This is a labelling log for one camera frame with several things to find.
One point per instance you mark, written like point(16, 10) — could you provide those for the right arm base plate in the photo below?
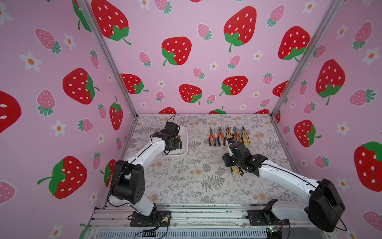
point(265, 218)

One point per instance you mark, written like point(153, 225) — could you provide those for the right aluminium corner post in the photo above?
point(327, 19)

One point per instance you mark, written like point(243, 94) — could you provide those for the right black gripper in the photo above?
point(230, 157)

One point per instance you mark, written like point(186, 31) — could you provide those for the yellow black pliers large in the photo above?
point(228, 135)

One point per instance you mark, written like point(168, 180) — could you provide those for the aluminium rail frame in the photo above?
point(200, 221)

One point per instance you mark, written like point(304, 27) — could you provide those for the left aluminium corner post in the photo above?
point(90, 18)

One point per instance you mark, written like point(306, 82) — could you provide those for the orange handled pliers small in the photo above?
point(212, 139)

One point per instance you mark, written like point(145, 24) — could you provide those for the orange black pliers large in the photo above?
point(221, 138)

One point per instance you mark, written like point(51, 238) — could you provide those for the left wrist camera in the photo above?
point(171, 128)

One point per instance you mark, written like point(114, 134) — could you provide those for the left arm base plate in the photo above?
point(158, 218)

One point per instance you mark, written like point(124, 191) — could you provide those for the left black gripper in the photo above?
point(176, 146)

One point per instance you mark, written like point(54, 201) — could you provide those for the orange black long-nose pliers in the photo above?
point(236, 135)

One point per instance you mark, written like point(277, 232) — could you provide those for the aluminium corner post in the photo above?
point(327, 19)
point(90, 18)

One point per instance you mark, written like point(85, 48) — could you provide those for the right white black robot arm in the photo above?
point(322, 204)

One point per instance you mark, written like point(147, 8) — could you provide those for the white plastic storage box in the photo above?
point(179, 153)

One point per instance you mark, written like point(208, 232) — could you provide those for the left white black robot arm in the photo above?
point(128, 179)

